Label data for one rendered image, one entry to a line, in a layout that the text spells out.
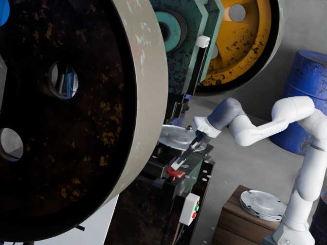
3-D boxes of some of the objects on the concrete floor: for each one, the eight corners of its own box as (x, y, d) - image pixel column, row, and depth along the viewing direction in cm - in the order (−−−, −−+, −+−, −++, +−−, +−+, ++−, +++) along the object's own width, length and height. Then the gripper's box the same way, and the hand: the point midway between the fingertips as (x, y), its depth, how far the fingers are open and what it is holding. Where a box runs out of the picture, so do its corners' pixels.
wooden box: (282, 256, 359) (300, 209, 347) (270, 286, 325) (289, 235, 313) (224, 231, 371) (239, 184, 359) (206, 257, 337) (222, 206, 325)
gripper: (209, 142, 239) (174, 178, 249) (217, 133, 251) (184, 168, 261) (196, 130, 239) (162, 166, 249) (205, 121, 251) (172, 157, 261)
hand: (178, 162), depth 254 cm, fingers closed
